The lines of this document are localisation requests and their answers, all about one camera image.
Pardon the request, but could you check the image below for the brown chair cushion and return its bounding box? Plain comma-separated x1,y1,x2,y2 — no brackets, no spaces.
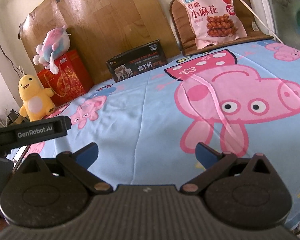
168,0,275,57

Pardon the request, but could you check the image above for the red gift bag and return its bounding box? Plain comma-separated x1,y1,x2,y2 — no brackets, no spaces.
37,49,94,107

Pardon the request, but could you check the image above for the dark small box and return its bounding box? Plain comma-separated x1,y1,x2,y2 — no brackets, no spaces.
5,108,24,126

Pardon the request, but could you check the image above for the pink and blue plush toy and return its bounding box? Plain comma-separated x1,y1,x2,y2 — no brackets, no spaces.
33,25,71,74

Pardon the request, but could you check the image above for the yellow plush toy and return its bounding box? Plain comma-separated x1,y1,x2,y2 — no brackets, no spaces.
18,73,55,122

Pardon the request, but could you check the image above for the wall cable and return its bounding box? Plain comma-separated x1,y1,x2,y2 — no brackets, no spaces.
0,29,24,80

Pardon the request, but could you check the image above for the wooden board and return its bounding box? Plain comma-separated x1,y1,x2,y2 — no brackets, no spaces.
22,0,181,85

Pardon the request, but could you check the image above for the black printed box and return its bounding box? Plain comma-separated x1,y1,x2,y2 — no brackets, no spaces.
106,39,169,83

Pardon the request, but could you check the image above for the window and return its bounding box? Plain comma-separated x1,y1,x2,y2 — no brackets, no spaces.
242,0,300,55

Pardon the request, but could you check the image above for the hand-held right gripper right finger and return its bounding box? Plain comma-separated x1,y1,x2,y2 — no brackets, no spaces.
180,142,282,195

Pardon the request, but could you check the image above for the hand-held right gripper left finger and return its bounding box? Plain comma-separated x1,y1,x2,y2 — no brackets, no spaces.
14,142,113,195

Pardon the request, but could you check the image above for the white strip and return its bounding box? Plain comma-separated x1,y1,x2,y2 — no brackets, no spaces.
216,0,285,45

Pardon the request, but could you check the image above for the printed bed sheet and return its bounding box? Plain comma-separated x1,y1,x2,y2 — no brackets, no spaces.
6,39,300,231

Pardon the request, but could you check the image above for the pink snack bag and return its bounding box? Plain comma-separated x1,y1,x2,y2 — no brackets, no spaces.
173,0,248,50

